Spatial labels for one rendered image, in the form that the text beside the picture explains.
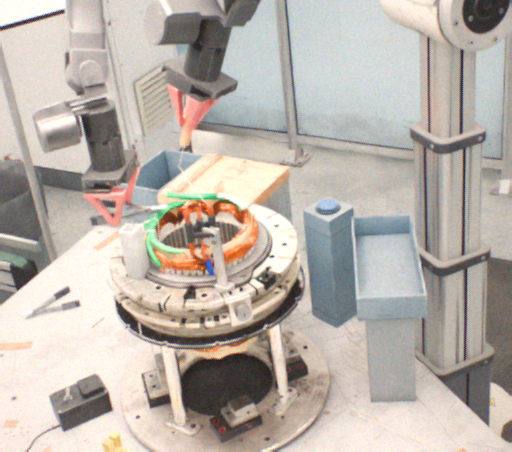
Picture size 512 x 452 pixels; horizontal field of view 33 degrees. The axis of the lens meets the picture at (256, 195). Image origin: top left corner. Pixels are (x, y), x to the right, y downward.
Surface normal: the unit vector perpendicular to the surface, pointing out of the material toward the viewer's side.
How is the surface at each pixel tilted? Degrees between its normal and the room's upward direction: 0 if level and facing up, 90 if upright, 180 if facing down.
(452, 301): 90
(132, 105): 90
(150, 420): 0
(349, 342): 0
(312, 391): 0
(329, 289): 90
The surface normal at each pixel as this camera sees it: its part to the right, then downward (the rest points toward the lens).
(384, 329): -0.06, 0.49
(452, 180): 0.43, 0.40
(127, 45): 0.89, 0.14
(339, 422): -0.11, -0.87
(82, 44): 0.30, 0.05
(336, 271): 0.67, 0.29
